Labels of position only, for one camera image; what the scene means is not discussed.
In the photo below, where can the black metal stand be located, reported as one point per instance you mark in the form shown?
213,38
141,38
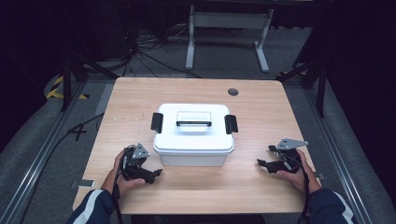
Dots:
67,84
320,90

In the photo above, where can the person's left hand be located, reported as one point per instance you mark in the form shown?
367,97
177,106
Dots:
124,185

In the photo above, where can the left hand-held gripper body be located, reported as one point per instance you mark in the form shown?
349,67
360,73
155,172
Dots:
134,169

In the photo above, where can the grey round table grommet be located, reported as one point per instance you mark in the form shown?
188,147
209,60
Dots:
233,91

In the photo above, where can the white plastic storage box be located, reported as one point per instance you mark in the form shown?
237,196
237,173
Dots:
193,143

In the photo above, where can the aluminium floor rail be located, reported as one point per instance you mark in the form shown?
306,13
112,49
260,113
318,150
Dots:
40,158
342,158

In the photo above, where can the yellow black floor tape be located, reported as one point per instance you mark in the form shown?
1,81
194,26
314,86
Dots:
54,88

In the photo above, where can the person's right hand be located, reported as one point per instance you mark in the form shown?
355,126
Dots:
303,179

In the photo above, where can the white metal desk frame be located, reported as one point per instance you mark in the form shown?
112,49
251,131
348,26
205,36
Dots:
229,20

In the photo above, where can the grey tape piece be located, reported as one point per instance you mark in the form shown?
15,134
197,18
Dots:
85,183
320,176

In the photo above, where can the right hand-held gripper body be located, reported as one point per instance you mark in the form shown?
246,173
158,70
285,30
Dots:
289,161

